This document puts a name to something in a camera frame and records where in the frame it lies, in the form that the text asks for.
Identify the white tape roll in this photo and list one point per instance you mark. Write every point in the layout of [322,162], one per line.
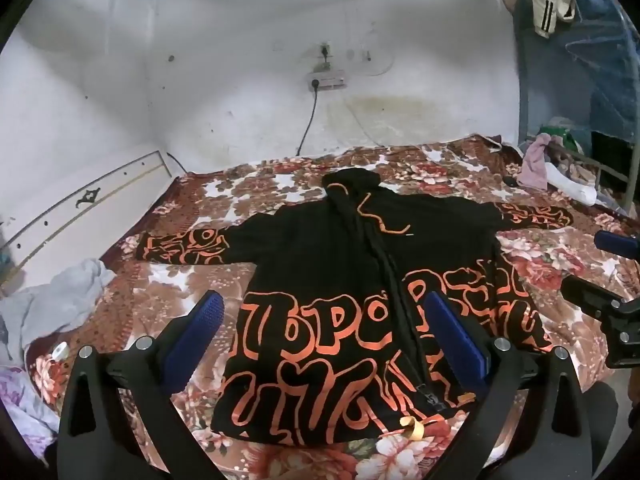
[60,351]

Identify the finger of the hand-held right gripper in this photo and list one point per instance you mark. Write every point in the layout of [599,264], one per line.
[617,243]
[587,295]

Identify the grey cloth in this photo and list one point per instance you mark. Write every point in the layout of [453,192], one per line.
[60,295]

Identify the purple floral cloth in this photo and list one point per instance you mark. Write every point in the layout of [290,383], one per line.
[20,400]

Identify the white cloth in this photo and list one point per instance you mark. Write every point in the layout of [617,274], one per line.
[575,187]

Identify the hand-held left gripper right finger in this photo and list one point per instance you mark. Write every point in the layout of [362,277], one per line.
[455,345]

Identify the pink cloth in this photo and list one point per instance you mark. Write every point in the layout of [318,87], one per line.
[532,160]

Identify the wall socket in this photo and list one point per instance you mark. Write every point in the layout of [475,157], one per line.
[324,52]

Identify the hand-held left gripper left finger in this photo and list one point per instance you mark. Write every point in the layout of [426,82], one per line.
[200,330]

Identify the white headboard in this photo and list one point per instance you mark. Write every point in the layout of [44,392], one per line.
[75,210]

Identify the floral blanket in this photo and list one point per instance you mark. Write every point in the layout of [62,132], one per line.
[175,280]

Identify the green printed bag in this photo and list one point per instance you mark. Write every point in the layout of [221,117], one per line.
[562,130]

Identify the blue curtain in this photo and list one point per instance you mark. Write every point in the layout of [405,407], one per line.
[600,60]

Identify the black hoodie with orange print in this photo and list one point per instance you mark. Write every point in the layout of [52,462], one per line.
[310,260]

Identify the white power strip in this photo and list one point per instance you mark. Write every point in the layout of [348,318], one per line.
[326,81]

